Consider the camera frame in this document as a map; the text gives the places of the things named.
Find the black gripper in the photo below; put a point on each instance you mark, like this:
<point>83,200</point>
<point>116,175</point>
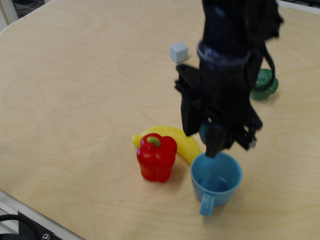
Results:
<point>221,96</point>

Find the green toy cucumber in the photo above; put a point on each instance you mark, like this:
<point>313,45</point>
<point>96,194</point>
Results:
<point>203,131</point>

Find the blue cup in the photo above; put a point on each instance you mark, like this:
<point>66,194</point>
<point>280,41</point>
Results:
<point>214,180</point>

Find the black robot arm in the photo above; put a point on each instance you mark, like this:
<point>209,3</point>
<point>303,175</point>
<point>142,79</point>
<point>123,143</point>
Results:
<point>235,30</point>

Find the yellow toy banana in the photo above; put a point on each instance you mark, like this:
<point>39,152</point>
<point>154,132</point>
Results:
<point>187,146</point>

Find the red toy bell pepper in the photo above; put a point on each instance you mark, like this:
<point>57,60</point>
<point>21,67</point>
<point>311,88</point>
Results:
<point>156,157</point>

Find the green toy bell pepper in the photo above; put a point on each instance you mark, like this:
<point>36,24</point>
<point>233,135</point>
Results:
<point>266,85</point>

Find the light blue cube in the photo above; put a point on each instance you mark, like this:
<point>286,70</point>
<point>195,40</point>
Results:
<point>179,52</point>

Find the aluminium table frame rail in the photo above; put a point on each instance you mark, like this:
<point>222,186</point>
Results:
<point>18,221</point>

